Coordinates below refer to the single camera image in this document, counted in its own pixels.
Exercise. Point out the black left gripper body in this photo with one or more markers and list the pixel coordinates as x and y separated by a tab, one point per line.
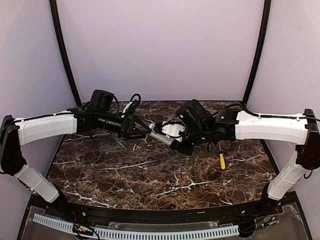
127	126

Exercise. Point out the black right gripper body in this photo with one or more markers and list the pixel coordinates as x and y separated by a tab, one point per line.
184	144

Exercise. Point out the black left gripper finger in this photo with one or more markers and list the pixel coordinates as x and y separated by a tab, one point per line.
136	135
139	126

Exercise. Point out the white remote control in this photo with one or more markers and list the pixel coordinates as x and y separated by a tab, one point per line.
162	138

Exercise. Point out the yellow handled screwdriver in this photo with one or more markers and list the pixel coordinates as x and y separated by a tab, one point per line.
221	158

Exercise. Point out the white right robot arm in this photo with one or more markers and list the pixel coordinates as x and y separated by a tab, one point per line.
230	125

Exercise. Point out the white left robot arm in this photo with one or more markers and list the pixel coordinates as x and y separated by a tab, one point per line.
92	115

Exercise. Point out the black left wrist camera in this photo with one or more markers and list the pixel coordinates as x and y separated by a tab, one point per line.
130	108

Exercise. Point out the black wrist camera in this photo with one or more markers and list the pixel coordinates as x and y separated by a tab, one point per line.
130	108
170	129

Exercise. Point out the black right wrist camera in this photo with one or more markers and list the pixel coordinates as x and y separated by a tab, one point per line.
170	129

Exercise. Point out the black front table rail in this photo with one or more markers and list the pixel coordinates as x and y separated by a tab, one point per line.
239	213

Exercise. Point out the white slotted cable duct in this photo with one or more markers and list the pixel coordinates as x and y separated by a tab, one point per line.
139	231

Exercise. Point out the black left frame post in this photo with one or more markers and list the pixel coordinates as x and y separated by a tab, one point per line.
63	51

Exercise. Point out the black frame post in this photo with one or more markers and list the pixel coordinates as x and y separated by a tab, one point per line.
63	51
258	51

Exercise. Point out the black right frame post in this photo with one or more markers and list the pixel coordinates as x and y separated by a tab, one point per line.
258	51

